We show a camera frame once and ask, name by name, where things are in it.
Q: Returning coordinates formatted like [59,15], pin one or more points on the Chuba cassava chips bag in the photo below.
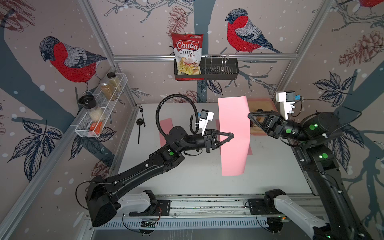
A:
[188,55]

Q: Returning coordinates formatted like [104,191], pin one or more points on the spice jar silver lid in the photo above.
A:
[108,90]

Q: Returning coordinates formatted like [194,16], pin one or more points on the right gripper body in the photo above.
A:
[282,129]

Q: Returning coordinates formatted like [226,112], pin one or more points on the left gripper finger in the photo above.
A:
[226,140]
[228,135]

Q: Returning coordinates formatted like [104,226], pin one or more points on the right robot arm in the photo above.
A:
[319,161]

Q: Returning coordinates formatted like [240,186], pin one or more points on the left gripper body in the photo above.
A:
[207,144]

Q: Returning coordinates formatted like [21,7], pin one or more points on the black lid rice jar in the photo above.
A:
[95,112]

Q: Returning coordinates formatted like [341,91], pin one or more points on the spice jar dark lid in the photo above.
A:
[115,81]

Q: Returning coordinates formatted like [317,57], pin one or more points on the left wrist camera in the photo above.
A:
[204,117]

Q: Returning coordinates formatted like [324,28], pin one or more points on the black fork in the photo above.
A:
[142,113]

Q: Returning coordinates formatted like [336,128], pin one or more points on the clear acrylic wall shelf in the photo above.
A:
[82,128]

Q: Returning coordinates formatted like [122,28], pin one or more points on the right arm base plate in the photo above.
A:
[260,207]

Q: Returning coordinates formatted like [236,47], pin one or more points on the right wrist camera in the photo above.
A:
[287,101]

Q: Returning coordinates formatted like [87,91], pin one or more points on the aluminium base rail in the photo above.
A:
[190,206]

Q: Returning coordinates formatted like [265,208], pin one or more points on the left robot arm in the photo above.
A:
[103,195]

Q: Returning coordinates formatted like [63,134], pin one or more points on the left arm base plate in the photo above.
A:
[157,208]

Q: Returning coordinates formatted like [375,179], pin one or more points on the black wire wall basket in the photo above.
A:
[211,69]

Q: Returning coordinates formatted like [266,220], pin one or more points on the black ladle spoon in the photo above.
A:
[139,123]

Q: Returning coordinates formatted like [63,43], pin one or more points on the small red packet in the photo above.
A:
[96,127]

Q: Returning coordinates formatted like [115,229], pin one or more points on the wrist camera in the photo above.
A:
[204,117]
[287,101]

